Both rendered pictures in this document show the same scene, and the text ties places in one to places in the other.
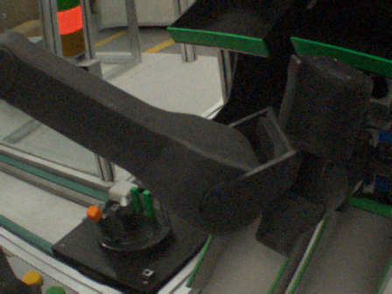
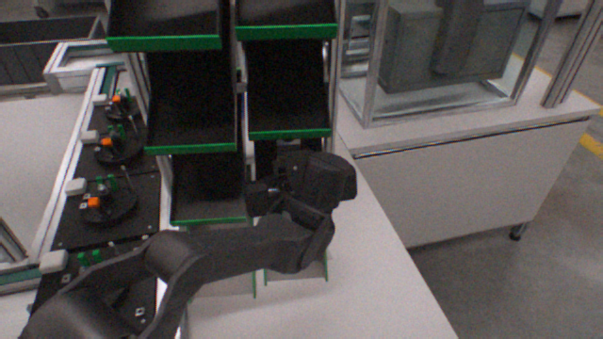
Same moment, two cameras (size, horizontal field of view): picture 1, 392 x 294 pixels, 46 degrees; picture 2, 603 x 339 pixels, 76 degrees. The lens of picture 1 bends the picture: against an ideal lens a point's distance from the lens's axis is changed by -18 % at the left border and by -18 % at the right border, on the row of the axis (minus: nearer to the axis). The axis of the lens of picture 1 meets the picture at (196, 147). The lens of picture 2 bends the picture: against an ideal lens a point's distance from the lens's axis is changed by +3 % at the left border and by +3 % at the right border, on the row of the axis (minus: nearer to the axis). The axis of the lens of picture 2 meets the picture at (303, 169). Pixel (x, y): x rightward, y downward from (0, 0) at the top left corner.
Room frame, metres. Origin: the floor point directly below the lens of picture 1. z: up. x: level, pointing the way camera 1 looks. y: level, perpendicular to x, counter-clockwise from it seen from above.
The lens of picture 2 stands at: (0.11, 0.21, 1.70)
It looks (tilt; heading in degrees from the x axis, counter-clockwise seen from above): 40 degrees down; 309
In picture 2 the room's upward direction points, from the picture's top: straight up
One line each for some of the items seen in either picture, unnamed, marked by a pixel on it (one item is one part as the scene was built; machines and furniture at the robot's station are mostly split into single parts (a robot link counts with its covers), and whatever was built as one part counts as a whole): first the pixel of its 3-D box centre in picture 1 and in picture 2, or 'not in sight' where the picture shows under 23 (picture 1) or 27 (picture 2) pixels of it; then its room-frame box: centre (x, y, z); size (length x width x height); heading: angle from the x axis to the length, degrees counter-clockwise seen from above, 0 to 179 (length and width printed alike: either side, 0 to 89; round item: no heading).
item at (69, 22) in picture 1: (70, 19); not in sight; (0.95, 0.21, 1.33); 0.05 x 0.05 x 0.05
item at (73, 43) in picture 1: (73, 41); not in sight; (0.95, 0.21, 1.28); 0.05 x 0.05 x 0.05
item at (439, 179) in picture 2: not in sight; (417, 160); (0.62, -1.40, 0.43); 1.11 x 0.68 x 0.86; 53
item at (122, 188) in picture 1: (124, 195); (56, 263); (0.88, 0.15, 0.97); 0.05 x 0.05 x 0.04; 53
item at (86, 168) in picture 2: not in sight; (116, 141); (1.15, -0.17, 1.01); 0.24 x 0.24 x 0.13; 53
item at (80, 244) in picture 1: (134, 239); (98, 292); (0.75, 0.13, 0.96); 0.24 x 0.24 x 0.02; 53
